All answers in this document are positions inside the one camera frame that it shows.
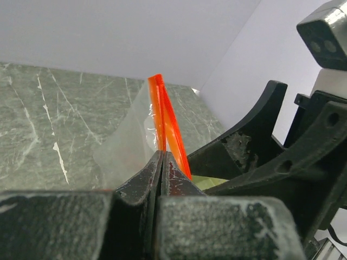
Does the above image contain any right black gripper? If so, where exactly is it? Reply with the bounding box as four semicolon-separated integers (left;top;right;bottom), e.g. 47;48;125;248
188;80;346;244

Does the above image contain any cream plastic basket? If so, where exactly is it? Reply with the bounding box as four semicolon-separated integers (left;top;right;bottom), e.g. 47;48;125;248
192;175;227;191

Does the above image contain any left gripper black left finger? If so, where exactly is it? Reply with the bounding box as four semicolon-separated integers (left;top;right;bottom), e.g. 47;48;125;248
1;151;163;259

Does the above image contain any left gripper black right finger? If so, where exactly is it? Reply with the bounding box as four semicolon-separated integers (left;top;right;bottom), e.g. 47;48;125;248
156;152;306;259

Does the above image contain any clear zip bag orange zipper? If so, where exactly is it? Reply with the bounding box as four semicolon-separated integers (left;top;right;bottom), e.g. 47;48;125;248
93;74;192;189

